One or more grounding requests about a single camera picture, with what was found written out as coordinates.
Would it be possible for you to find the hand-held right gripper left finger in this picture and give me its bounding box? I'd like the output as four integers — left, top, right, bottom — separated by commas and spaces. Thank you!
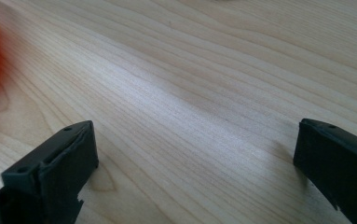
0, 119, 100, 224

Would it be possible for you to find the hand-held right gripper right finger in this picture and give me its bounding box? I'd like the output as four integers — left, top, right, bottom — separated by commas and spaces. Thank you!
293, 118, 357, 224

